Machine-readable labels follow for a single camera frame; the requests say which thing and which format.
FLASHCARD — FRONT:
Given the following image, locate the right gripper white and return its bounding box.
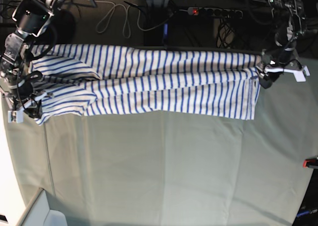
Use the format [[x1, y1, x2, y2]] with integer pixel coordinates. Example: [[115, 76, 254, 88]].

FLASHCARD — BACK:
[[6, 91, 50, 123]]

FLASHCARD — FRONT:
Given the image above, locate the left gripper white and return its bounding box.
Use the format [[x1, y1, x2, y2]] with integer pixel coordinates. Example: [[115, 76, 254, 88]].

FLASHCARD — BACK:
[[257, 49, 311, 90]]

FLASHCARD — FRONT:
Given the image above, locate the blue white striped t-shirt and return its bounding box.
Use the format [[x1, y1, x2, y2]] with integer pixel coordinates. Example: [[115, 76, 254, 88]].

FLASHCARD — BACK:
[[29, 44, 260, 125]]

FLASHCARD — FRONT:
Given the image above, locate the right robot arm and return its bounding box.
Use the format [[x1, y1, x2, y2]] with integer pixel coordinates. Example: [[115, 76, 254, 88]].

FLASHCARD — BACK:
[[0, 0, 65, 123]]

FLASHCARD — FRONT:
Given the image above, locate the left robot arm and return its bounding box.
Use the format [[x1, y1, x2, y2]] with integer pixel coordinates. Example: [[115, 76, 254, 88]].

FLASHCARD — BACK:
[[256, 0, 310, 89]]

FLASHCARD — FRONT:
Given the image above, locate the red black right clamp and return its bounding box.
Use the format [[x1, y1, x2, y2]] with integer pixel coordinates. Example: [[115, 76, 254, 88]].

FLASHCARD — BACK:
[[303, 157, 318, 169]]

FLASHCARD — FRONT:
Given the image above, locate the black round stand base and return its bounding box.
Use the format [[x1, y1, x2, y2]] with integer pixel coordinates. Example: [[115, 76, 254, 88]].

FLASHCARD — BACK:
[[50, 9, 76, 44]]

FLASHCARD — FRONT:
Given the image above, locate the black power strip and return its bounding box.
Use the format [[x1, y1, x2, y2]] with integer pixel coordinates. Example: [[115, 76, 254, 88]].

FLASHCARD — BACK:
[[187, 7, 243, 19]]

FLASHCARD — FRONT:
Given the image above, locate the light grey plastic bin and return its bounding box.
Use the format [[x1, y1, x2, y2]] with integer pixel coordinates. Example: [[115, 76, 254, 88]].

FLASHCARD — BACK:
[[16, 187, 68, 226]]

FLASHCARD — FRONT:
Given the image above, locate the white looped cable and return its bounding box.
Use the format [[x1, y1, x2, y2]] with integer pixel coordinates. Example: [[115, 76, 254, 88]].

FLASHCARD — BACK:
[[94, 0, 140, 39]]

